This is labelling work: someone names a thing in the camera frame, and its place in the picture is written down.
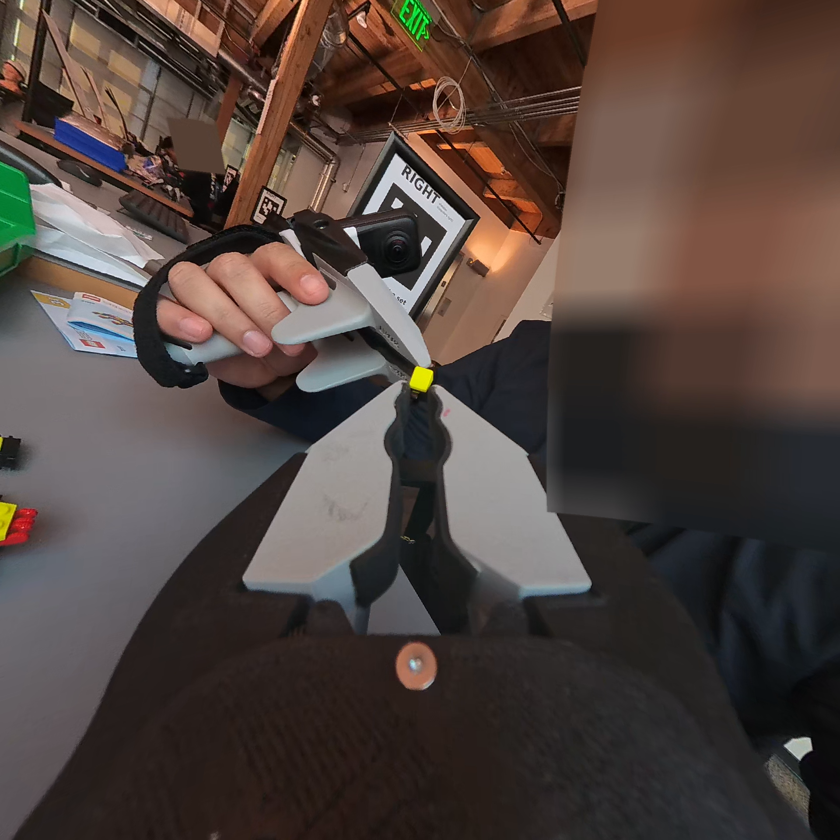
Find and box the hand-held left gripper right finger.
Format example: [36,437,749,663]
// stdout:
[425,386,593,634]

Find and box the wooden support post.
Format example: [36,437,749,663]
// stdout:
[223,0,337,229]

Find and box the white cable coil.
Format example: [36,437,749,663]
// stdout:
[432,76,468,136]

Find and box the small blue bin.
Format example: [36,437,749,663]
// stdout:
[54,117,130,173]

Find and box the green exit sign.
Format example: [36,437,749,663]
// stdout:
[391,0,435,43]

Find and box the black keyboard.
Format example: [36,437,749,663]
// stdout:
[117,189,193,245]

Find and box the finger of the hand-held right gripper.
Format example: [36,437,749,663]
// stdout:
[377,331,424,385]
[346,261,433,370]

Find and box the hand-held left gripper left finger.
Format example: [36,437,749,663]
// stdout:
[241,382,410,635]

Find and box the green storage bin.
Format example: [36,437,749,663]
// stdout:
[0,161,34,277]

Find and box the black yellow red lego body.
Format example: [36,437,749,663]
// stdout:
[0,497,39,547]

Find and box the white paper sheet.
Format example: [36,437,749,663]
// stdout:
[29,182,165,271]

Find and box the person's torso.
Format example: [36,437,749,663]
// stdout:
[620,521,840,840]

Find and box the lego instruction booklet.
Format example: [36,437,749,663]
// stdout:
[31,289,142,359]

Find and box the person's right hand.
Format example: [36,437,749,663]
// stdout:
[156,243,330,391]

